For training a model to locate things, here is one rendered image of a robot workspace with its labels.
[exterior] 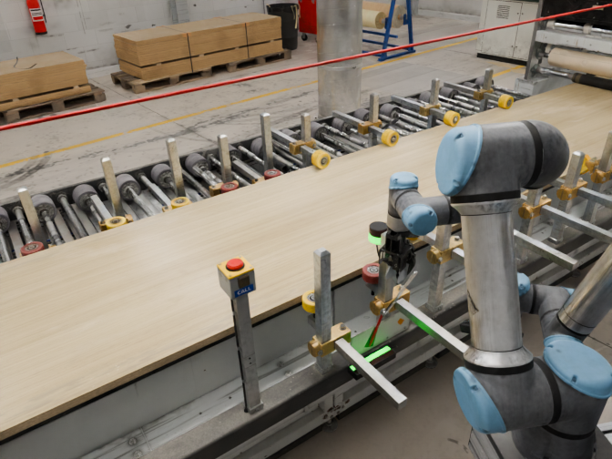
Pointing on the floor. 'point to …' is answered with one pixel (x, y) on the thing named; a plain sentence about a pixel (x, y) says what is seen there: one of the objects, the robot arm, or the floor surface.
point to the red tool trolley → (307, 23)
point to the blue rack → (392, 35)
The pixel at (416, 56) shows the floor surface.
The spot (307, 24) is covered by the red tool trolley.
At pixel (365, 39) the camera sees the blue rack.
